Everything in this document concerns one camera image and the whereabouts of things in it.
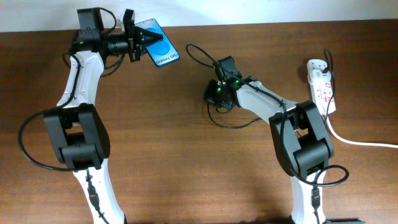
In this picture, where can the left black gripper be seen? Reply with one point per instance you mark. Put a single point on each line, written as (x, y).
(137, 44)

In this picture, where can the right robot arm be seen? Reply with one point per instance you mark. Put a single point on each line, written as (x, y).
(302, 145)

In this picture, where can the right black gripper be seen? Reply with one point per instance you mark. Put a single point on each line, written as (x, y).
(208, 93)

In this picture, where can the white power strip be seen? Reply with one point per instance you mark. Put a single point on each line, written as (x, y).
(321, 91)

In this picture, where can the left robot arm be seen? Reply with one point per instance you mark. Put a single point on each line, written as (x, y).
(78, 136)

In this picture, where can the white USB charger adapter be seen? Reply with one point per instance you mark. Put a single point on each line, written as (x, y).
(316, 69)

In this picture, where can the blue Samsung Galaxy smartphone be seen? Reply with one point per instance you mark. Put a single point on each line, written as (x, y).
(163, 52)

